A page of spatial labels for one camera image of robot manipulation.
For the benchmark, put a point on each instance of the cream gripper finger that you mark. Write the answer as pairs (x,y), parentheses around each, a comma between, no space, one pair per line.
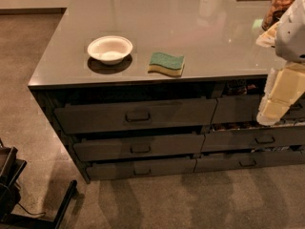
(283,88)

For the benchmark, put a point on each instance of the dark drawer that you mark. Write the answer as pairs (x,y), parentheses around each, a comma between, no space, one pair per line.
(112,117)
(132,147)
(244,108)
(253,138)
(142,168)
(224,162)

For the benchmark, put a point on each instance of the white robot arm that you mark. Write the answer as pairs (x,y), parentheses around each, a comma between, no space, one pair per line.
(290,34)

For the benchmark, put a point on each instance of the glass jar of snacks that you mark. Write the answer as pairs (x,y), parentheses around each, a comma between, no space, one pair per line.
(274,12)

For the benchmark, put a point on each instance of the green and yellow sponge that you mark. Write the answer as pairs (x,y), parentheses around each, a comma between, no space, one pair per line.
(166,64)

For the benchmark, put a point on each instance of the dark counter cabinet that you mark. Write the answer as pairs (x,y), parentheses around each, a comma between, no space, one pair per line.
(217,39)

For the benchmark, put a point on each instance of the white paper bowl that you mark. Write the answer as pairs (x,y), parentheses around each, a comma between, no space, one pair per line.
(110,50)

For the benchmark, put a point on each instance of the black chair frame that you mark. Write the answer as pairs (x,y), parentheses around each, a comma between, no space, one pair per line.
(12,214)

